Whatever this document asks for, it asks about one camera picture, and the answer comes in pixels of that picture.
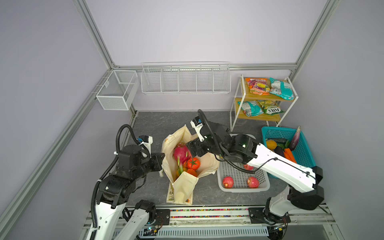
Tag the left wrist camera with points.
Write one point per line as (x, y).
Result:
(146, 141)

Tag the cream canvas grocery bag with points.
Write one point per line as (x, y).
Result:
(183, 185)

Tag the orange carrot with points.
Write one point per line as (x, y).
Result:
(289, 155)

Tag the long white wire basket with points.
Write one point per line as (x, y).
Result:
(186, 78)

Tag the teal plastic vegetable basket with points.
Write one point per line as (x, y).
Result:
(302, 152)

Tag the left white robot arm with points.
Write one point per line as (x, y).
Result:
(133, 161)

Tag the pink dragon fruit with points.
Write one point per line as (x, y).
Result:
(181, 155)

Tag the yellow potato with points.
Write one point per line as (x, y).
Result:
(271, 145)

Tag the teal snack packet upper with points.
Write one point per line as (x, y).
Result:
(281, 89)

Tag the dark purple eggplant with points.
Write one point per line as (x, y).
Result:
(278, 150)

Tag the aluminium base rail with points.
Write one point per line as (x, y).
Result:
(213, 222)

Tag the red apple front left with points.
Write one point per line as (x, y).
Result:
(228, 182)

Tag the red apple centre basket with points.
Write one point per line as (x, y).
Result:
(248, 168)

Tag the teal white snack packet lower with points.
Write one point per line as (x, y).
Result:
(251, 108)

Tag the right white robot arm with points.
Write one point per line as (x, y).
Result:
(303, 190)

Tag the orange snack packet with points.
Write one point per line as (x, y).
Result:
(258, 86)

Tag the white wood two-tier shelf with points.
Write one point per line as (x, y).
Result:
(243, 94)

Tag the orange pumpkin vegetable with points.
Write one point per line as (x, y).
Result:
(192, 172)

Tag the small white mesh basket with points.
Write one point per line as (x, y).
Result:
(118, 91)

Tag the red apple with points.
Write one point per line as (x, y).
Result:
(253, 183)
(228, 182)

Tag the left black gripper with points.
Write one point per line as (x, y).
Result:
(157, 160)

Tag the white plastic fruit basket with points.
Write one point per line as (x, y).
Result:
(241, 179)

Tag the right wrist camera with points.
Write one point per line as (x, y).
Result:
(197, 124)

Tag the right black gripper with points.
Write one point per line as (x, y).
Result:
(193, 145)

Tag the green Fox's candy packet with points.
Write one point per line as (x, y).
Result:
(270, 107)

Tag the red apple back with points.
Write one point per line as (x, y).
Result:
(253, 183)

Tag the red tomato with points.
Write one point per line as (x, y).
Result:
(193, 163)

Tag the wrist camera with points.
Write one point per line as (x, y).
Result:
(146, 141)
(197, 124)

